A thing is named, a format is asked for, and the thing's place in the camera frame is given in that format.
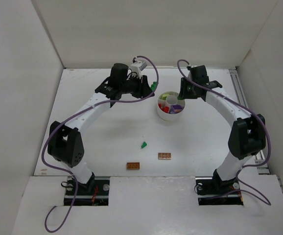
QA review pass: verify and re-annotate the green and yellow lego stack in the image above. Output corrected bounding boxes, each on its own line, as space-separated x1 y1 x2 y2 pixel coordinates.
150 82 158 91

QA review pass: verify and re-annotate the purple lego plate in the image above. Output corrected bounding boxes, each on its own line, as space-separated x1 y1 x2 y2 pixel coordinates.
169 104 184 114

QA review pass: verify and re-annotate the yellow-green lego brick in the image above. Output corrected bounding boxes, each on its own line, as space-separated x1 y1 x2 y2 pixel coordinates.
159 93 171 100

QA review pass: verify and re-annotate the red long lego brick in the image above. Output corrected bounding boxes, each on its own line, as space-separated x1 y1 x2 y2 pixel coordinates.
158 104 169 114

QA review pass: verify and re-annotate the small green sloped lego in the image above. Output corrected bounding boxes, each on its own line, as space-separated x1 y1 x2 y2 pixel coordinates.
141 141 147 149

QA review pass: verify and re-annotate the brown lego plate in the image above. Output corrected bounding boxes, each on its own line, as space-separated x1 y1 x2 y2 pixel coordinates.
158 153 171 160

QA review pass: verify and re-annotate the orange lego brick front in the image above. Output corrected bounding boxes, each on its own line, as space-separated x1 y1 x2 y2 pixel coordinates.
126 162 140 170

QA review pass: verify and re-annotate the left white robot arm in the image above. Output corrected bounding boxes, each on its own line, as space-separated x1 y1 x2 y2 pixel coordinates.
47 60 154 193

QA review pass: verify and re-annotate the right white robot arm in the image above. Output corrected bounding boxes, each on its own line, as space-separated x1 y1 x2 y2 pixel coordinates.
179 65 266 190

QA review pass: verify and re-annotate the white round divided container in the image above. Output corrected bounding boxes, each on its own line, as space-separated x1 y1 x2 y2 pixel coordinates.
156 92 186 122

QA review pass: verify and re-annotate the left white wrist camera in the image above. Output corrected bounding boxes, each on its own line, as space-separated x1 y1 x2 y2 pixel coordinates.
129 57 147 74

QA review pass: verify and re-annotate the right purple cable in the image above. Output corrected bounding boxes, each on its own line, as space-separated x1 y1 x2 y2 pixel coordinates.
177 59 272 206

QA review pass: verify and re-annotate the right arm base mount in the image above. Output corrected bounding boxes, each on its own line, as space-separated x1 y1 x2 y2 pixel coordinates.
194 170 243 206

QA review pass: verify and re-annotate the aluminium rail right side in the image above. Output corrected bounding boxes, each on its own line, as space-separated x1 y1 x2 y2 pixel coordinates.
229 69 271 174

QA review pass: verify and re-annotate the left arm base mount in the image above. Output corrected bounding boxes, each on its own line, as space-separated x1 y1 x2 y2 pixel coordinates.
61 176 110 206

